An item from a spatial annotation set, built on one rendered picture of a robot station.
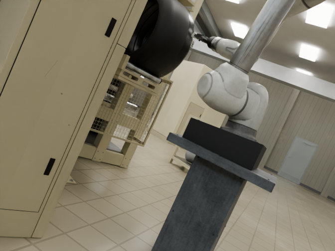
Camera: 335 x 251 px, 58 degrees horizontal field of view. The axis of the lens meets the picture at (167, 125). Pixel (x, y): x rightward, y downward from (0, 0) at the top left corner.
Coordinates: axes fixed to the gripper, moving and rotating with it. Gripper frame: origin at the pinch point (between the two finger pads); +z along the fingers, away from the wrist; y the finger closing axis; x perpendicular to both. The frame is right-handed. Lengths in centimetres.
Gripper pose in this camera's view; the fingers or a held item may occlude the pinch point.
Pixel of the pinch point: (195, 36)
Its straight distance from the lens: 206.1
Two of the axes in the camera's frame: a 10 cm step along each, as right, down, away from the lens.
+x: -5.0, 8.5, 1.7
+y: -6.9, -2.7, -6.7
